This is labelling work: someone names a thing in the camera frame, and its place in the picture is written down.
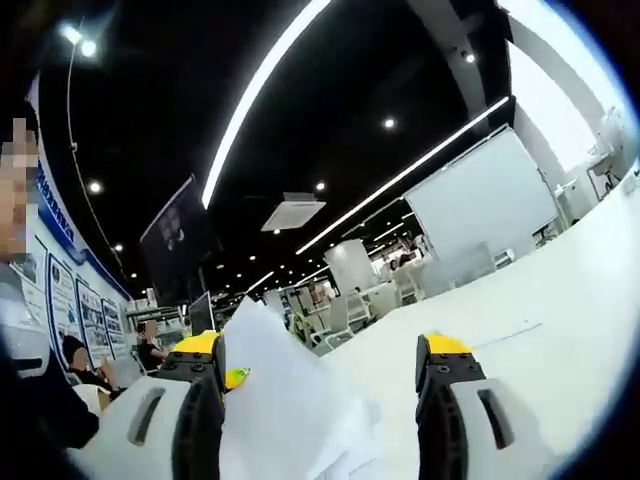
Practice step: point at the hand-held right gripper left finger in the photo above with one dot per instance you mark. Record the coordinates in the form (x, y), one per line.
(110, 450)

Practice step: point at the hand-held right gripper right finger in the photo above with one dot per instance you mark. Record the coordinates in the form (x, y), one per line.
(450, 440)

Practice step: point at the stack of white printing papers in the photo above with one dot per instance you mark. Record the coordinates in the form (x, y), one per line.
(280, 400)

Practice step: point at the person's dark clothing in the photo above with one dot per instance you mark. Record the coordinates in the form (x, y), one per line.
(45, 415)

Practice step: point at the black monitor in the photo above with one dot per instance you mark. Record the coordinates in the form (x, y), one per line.
(201, 314)

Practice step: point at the green office chair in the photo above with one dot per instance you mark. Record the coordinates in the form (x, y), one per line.
(306, 330)

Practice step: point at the recessed table socket strip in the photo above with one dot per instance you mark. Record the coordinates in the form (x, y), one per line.
(510, 334)

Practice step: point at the white office chair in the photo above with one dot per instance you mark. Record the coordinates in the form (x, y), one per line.
(410, 287)
(350, 312)

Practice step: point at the dark hanging screen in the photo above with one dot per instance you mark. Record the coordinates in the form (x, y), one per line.
(172, 235)

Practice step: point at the grey chest-worn device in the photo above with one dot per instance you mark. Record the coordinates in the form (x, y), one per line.
(20, 320)

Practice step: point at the white pillar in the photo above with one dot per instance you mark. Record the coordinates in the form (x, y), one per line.
(350, 267)

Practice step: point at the ceiling air conditioner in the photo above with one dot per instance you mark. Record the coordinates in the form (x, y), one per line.
(292, 212)

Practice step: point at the large white board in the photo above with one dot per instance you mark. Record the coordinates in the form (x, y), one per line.
(480, 200)

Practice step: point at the long ceiling light strip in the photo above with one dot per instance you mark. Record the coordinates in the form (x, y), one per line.
(400, 175)
(260, 85)

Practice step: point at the round ceiling spot lights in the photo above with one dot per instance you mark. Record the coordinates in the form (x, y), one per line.
(389, 122)

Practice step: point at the steel sink stand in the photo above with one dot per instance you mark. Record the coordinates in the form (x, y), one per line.
(605, 170)

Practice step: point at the bright window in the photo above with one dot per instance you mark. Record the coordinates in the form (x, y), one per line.
(545, 115)

